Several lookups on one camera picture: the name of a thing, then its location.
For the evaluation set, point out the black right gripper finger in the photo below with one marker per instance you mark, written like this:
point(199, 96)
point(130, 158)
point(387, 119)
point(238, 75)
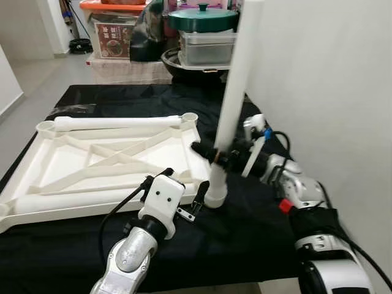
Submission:
point(202, 151)

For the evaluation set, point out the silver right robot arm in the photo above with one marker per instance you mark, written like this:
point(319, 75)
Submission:
point(294, 184)

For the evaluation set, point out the black table cloth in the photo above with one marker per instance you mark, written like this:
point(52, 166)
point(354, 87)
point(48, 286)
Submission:
point(245, 245)

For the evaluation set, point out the black wok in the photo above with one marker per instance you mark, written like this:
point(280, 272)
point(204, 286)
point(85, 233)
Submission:
point(177, 67)

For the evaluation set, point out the clear plastic storage box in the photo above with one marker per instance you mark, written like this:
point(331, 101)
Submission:
point(208, 49)

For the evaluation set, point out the white plastic table top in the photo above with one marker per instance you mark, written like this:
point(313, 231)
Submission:
point(61, 159)

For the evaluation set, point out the beige cloth covered bench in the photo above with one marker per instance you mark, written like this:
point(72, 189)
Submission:
point(128, 70)

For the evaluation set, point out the clear plastic wrapper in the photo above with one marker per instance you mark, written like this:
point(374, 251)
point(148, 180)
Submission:
point(61, 110)

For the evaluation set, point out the black bag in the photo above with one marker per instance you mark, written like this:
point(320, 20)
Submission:
point(147, 37)

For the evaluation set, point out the storage box with orange lid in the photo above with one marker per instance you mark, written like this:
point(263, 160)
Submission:
point(113, 40)

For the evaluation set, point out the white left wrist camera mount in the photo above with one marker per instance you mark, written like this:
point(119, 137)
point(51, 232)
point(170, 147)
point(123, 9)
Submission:
point(162, 199)

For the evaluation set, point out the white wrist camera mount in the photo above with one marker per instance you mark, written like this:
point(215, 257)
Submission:
point(254, 122)
point(162, 199)

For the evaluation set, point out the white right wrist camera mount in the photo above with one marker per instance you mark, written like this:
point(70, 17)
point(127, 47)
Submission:
point(254, 122)

